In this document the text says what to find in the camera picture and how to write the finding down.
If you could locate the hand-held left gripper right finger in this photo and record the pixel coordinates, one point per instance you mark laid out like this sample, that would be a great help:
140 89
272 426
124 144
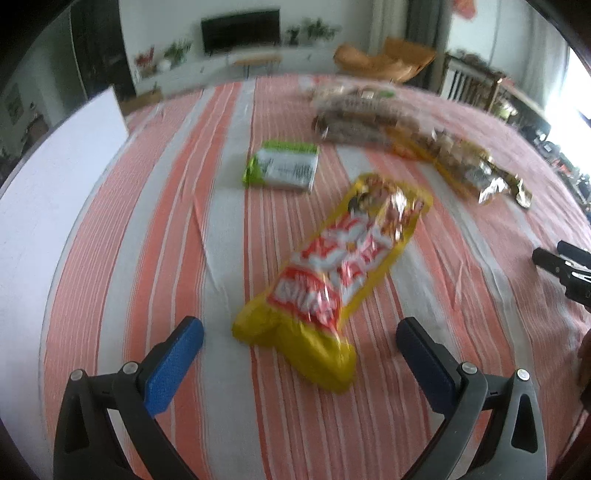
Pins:
429 369

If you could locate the dark tall cabinet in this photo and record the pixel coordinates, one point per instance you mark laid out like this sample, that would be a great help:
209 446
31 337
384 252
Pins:
101 46

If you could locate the clear bag of biscuits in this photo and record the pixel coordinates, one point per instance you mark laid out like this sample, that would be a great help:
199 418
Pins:
353 96

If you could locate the dark brown snack packet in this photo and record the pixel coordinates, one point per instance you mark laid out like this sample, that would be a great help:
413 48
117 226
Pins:
353 131

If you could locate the grey curtain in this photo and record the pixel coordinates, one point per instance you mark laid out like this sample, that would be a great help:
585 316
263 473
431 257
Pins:
418 23

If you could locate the orange lounge chair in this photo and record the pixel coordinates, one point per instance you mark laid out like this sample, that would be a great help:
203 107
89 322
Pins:
383 62

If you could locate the green white snack packet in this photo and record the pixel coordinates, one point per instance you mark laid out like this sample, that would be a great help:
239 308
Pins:
284 167

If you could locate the small potted plant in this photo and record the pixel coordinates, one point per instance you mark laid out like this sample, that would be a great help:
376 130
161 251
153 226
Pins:
292 36

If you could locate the cardboard box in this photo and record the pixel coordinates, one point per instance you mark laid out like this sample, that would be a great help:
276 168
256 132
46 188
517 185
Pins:
141 102

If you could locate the wooden slatted chair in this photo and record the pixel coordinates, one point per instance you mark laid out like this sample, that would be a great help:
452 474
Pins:
468 83

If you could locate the cluttered side table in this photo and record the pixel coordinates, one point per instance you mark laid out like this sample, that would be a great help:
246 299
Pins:
531 110

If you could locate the white television cabinet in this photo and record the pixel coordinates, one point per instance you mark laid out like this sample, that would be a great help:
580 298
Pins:
207 69

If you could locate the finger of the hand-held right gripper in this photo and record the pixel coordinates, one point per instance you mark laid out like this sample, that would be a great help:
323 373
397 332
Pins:
575 251
547 259

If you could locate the black television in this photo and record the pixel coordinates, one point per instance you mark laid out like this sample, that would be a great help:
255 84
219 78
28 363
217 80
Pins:
240 30

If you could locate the green plant in white vase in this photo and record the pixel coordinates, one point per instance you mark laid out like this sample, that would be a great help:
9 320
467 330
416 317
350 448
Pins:
178 53

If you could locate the white board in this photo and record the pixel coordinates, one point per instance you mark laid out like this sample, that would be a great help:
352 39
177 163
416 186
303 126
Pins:
46 194

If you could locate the orange gold snack packet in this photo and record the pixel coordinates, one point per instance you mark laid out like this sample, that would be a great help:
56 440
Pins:
466 166

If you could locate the yellow red-print snack packet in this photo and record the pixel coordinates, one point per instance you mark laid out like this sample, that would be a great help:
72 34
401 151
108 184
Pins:
341 272

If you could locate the red flower plant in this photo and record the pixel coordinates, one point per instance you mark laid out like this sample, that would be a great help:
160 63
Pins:
145 62

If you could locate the wooden bench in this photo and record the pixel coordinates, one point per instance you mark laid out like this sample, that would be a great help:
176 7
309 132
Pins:
256 59

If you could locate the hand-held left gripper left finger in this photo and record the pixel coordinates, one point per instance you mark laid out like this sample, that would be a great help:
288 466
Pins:
175 364

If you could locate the large leafy potted plant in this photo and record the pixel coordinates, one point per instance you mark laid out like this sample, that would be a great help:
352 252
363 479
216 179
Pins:
318 30

